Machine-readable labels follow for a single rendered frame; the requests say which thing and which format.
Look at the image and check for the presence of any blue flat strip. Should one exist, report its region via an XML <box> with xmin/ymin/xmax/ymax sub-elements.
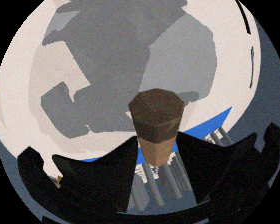
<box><xmin>80</xmin><ymin>107</ymin><xmax>232</xmax><ymax>165</ymax></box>

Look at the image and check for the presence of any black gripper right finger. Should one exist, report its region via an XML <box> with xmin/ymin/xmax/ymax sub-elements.
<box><xmin>176</xmin><ymin>131</ymin><xmax>257</xmax><ymax>204</ymax></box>

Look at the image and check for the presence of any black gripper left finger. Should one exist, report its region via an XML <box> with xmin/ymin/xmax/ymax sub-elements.
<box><xmin>51</xmin><ymin>136</ymin><xmax>139</xmax><ymax>213</ymax></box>

